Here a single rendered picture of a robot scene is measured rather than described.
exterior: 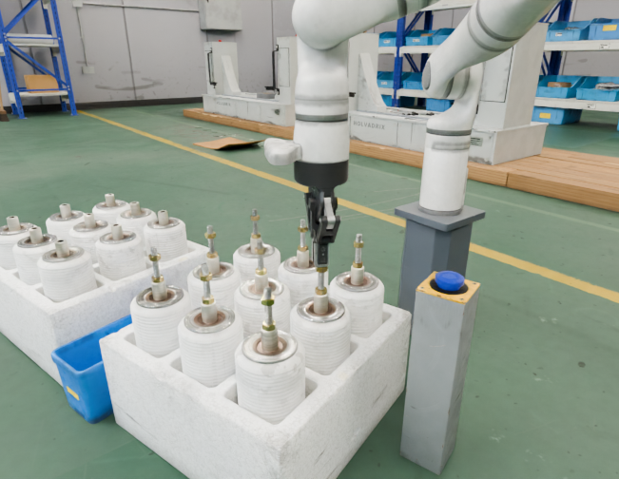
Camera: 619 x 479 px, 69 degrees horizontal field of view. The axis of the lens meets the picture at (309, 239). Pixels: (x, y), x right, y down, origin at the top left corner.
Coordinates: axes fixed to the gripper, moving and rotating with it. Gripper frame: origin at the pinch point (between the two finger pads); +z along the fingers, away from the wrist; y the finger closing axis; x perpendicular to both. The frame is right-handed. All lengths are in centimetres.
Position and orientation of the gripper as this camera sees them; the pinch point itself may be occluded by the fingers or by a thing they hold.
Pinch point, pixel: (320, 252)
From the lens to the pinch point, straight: 66.1
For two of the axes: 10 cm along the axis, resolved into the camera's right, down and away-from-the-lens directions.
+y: -2.0, -3.7, 9.1
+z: 0.0, 9.3, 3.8
